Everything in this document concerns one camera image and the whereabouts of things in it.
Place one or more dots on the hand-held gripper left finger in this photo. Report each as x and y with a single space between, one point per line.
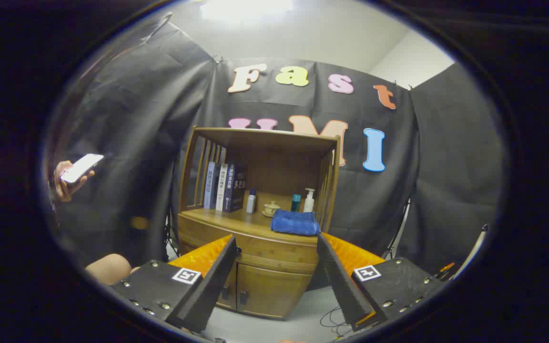
212 286

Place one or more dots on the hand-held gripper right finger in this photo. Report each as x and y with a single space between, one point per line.
341 286

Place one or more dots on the wooden drawer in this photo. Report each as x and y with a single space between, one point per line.
274 252

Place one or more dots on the white smartphone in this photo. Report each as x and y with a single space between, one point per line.
81 168

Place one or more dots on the wooden cabinet door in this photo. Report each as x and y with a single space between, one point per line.
274 293
230 281

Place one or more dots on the wooden countertop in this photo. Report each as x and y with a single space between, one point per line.
246 221

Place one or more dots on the wooden cabinet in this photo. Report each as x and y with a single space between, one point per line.
284 171

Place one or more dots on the black backdrop stand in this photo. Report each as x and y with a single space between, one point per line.
170 236

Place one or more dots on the blue towel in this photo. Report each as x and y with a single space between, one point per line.
296 223

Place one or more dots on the white pump bottle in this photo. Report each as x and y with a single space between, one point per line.
309 205

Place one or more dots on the white bottle with blue cap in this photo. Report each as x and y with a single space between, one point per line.
251 204

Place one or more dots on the teal bottle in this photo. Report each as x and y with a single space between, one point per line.
295 204

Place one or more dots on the beige lidded teacup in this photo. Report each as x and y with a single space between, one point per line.
271 209

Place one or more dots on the light blue book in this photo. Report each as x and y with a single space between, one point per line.
209 188

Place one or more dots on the white book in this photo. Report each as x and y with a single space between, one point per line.
220 188

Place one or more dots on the dark blue book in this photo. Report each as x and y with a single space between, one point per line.
236 188

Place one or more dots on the person's bare knee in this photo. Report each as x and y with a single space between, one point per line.
110 269

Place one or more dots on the dark equipment with orange clip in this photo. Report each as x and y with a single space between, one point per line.
446 270

